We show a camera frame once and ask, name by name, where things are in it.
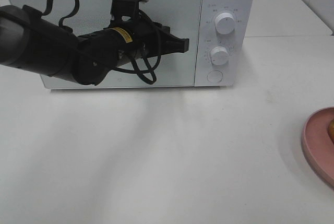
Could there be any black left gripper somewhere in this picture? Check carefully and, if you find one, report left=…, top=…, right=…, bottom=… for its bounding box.
left=127, top=17, right=189, bottom=60

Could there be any white timer knob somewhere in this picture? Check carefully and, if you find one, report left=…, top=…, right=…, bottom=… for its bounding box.
left=209, top=46, right=230, bottom=66

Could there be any round white door-release button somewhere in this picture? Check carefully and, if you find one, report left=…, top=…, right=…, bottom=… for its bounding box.
left=207, top=70, right=223, bottom=83

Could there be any white microwave door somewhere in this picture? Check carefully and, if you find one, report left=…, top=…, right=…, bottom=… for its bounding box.
left=9, top=0, right=201, bottom=89

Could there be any pink round plate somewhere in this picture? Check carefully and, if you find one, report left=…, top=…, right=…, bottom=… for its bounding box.
left=301, top=107, right=333, bottom=188

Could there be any burger with sesame bun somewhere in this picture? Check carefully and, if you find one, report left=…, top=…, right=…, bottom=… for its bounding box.
left=328, top=120, right=334, bottom=143

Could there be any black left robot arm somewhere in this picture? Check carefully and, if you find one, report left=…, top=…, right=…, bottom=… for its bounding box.
left=1, top=5, right=189, bottom=86

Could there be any upper white power knob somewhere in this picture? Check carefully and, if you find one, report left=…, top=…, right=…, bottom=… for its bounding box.
left=214, top=11, right=236, bottom=35

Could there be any black left camera cable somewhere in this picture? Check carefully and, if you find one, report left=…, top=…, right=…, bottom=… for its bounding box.
left=41, top=0, right=164, bottom=85

